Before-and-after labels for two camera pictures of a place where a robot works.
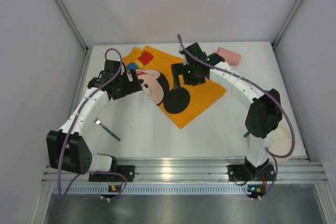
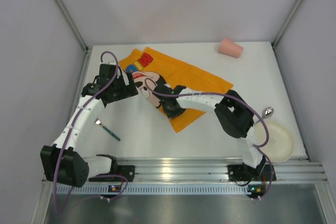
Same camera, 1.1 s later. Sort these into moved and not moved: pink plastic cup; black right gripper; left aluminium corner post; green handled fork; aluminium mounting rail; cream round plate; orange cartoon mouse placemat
Moved: pink plastic cup; orange cartoon mouse placemat; black right gripper
Not moved: green handled fork; aluminium mounting rail; left aluminium corner post; cream round plate
